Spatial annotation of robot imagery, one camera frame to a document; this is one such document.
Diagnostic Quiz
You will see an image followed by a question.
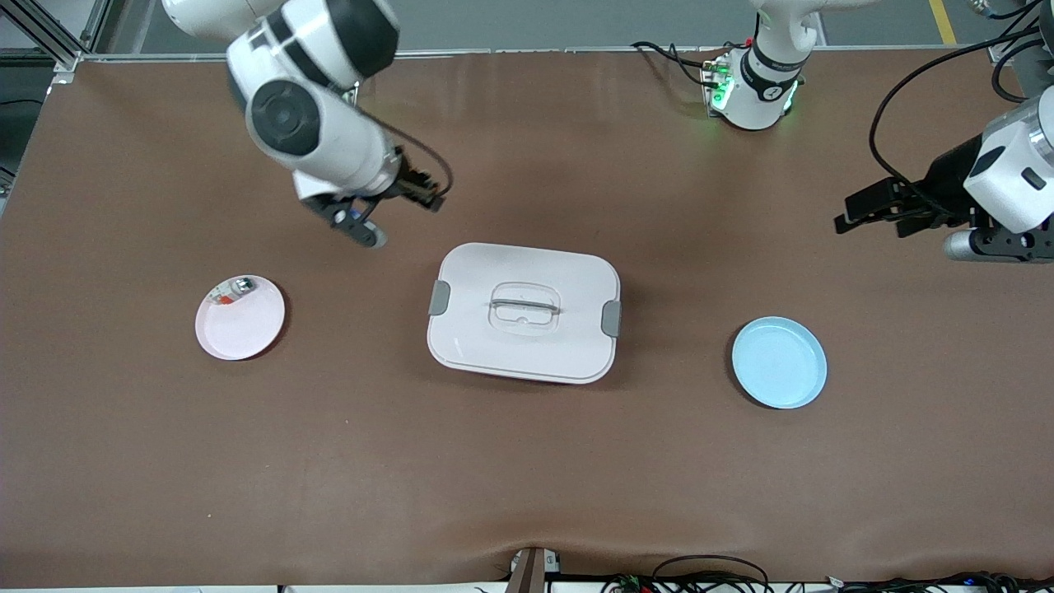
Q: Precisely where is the silver table edge rail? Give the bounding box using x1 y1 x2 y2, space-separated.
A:
78 45 993 65

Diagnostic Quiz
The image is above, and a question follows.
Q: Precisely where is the black arm base cable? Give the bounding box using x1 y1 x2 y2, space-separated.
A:
631 40 727 88

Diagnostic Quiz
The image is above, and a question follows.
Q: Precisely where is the aluminium frame profile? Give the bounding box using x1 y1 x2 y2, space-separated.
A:
0 0 113 72
984 0 1054 67

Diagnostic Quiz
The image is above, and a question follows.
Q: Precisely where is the clear box lid handle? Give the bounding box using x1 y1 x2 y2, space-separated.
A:
489 282 562 335

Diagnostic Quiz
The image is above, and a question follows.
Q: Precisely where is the light blue round plate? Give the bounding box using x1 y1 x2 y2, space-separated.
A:
731 316 828 410

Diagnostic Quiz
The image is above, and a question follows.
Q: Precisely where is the white lidded storage box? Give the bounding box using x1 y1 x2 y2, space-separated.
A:
427 242 622 385

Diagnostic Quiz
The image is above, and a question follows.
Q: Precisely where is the black cable loop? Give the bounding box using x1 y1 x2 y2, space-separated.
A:
653 554 771 593

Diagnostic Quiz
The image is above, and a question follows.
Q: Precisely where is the black cable bundle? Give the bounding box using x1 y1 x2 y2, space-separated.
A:
823 571 1054 593

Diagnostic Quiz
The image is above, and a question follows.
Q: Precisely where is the brown grey mount bracket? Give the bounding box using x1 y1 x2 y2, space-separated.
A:
504 546 562 593

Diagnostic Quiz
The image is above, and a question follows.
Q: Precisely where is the pink round plate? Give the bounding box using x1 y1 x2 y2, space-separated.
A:
194 274 286 362

